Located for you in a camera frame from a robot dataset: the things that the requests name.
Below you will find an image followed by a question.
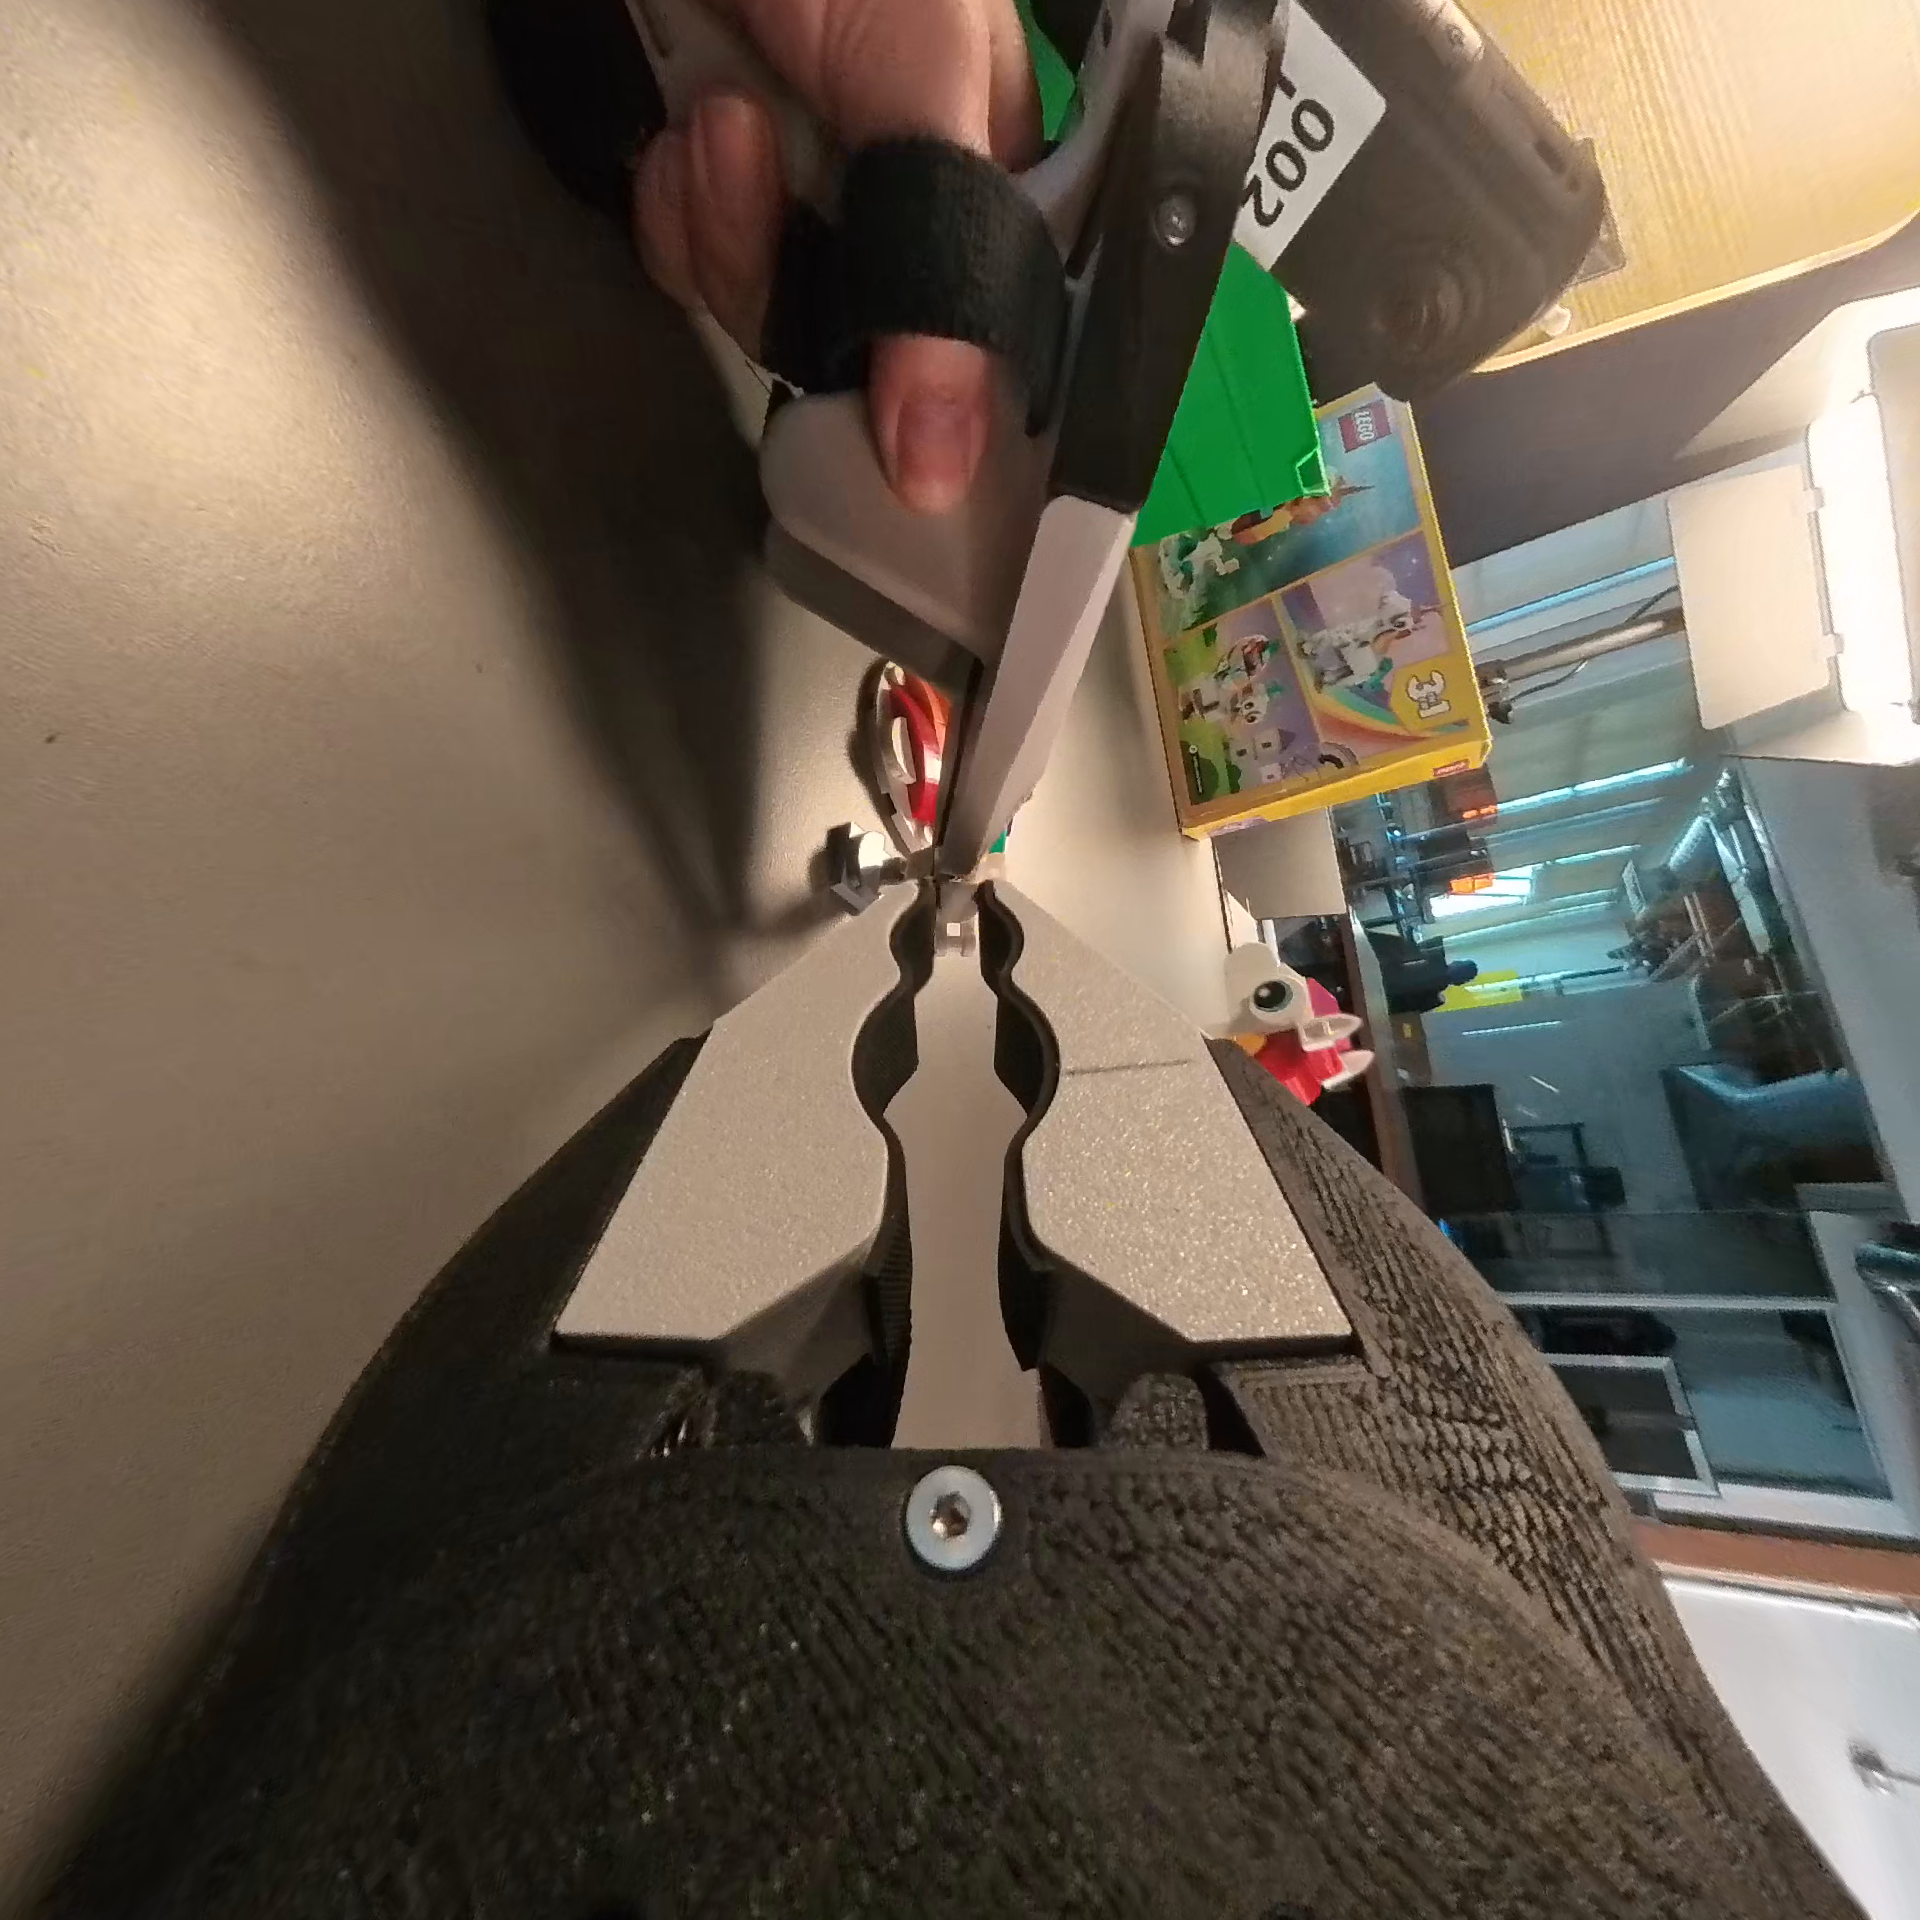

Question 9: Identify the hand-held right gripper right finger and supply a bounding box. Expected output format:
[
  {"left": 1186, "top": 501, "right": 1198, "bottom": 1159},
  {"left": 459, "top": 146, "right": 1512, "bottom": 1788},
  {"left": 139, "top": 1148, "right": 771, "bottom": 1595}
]
[{"left": 976, "top": 882, "right": 1360, "bottom": 1404}]

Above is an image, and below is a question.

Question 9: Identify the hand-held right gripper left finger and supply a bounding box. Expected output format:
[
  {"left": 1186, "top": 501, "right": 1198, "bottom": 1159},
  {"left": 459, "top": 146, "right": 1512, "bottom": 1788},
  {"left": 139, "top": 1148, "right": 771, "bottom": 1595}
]
[{"left": 551, "top": 893, "right": 921, "bottom": 1411}]

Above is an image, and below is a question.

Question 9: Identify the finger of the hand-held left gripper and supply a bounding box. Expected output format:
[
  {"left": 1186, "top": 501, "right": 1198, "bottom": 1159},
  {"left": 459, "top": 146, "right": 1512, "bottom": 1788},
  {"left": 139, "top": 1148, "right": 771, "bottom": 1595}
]
[{"left": 938, "top": 496, "right": 1138, "bottom": 887}]

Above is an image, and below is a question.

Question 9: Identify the green plastic bin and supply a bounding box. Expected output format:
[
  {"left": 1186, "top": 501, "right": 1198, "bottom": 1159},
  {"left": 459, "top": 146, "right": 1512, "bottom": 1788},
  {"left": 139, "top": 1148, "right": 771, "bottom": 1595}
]
[{"left": 1019, "top": 0, "right": 1339, "bottom": 549}]

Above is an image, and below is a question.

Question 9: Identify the round rainbow lego build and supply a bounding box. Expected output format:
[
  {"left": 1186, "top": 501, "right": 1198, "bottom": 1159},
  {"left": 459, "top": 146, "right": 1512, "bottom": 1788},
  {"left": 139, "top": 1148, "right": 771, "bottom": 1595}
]
[{"left": 863, "top": 662, "right": 976, "bottom": 859}]

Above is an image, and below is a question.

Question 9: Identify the white lego unicorn figure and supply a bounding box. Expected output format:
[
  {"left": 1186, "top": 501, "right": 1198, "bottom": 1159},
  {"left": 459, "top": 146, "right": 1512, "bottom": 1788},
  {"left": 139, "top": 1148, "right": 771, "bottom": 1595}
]
[{"left": 1216, "top": 936, "right": 1365, "bottom": 1109}]

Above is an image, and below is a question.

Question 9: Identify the small white grey lego leg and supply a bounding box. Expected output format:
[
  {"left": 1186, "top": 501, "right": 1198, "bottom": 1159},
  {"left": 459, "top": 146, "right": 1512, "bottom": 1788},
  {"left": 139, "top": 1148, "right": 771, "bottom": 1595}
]
[{"left": 822, "top": 823, "right": 986, "bottom": 962}]

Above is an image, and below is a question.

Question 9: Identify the yellow lego set box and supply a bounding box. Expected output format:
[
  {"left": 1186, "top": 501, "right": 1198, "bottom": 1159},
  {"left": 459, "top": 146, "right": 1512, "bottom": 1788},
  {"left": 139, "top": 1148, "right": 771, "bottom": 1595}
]
[{"left": 1131, "top": 387, "right": 1497, "bottom": 840}]

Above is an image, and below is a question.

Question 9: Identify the person's left hand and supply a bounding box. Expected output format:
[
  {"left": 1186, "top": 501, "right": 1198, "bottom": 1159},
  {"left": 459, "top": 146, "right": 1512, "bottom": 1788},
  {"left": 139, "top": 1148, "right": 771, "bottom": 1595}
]
[{"left": 630, "top": 0, "right": 1055, "bottom": 513}]

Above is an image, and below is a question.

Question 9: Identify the orange lit screen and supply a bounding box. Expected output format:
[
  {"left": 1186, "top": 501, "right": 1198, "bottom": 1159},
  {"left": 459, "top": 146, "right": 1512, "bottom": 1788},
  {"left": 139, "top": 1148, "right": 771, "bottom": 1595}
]
[{"left": 1431, "top": 766, "right": 1503, "bottom": 903}]

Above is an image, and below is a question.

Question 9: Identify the blue sofa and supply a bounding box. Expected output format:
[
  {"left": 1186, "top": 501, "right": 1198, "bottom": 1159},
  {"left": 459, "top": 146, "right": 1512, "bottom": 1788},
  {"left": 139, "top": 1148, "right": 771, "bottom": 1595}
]
[{"left": 1665, "top": 1061, "right": 1884, "bottom": 1200}]

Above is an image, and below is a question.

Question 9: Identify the light wooden panel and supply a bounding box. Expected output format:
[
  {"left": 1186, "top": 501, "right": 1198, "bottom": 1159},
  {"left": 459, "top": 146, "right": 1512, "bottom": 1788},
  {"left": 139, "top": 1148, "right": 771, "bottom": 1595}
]
[{"left": 1477, "top": 0, "right": 1920, "bottom": 370}]

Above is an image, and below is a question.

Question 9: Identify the white ceiling light fixture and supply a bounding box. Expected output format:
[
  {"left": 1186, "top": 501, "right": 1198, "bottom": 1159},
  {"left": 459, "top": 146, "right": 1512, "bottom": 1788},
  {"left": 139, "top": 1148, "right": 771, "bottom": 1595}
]
[{"left": 1665, "top": 287, "right": 1920, "bottom": 732}]

